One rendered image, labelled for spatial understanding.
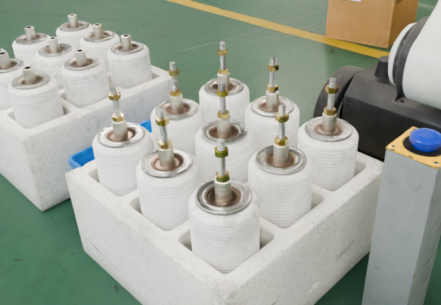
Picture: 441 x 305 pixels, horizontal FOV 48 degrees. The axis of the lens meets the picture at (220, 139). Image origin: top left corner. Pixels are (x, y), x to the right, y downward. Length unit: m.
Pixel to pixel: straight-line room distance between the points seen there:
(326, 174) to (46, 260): 0.54
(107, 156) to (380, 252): 0.43
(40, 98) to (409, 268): 0.73
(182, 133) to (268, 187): 0.21
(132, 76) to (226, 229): 0.60
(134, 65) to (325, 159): 0.53
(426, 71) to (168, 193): 0.44
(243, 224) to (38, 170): 0.54
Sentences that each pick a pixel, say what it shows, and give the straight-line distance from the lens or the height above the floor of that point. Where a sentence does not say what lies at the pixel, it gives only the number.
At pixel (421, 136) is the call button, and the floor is 0.33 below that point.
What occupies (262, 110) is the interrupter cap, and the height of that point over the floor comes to 0.25.
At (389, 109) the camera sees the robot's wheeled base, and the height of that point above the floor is 0.18.
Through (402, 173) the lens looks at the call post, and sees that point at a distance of 0.68.
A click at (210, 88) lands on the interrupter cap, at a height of 0.25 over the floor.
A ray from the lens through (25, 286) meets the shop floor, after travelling 0.97.
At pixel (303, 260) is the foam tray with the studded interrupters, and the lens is 0.76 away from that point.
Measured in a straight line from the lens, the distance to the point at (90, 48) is 1.25.
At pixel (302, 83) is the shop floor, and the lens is 1.56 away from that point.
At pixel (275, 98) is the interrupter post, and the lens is 0.86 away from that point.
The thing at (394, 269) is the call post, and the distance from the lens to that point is 0.77.
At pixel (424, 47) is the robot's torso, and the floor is 0.36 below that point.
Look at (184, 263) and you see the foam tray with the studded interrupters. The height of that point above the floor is 0.18.
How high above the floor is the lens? 0.66
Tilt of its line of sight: 32 degrees down
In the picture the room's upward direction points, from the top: 3 degrees counter-clockwise
